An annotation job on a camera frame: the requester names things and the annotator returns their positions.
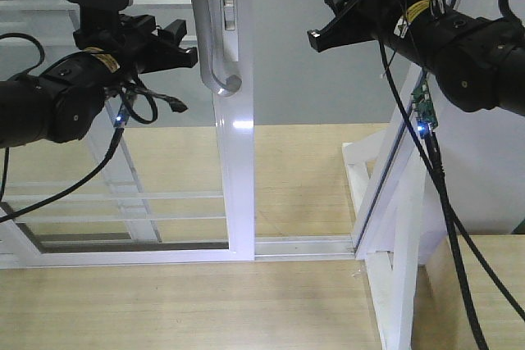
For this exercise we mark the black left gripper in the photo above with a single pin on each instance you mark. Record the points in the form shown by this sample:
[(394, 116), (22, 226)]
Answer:
[(119, 41)]

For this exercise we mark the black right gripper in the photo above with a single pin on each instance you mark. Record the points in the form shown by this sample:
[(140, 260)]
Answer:
[(401, 23)]

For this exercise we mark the white sliding glass door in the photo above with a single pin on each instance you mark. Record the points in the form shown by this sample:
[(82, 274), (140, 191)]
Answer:
[(194, 168)]

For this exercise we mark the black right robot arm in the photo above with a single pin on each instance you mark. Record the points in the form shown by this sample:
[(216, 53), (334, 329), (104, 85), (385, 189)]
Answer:
[(478, 63)]

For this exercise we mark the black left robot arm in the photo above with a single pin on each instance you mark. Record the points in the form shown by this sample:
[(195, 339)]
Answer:
[(61, 103)]

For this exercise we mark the green circuit board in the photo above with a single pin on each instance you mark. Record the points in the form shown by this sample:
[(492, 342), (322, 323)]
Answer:
[(422, 105)]

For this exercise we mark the plywood base board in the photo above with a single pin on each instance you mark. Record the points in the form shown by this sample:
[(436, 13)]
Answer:
[(301, 191)]

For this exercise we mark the white diagonal support brace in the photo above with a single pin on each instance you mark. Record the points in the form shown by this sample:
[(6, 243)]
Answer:
[(386, 180)]

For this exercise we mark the light wooden box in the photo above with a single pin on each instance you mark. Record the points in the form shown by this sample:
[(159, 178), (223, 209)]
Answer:
[(440, 320)]

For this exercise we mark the white door handle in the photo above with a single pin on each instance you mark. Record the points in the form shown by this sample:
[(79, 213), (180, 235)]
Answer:
[(217, 32)]

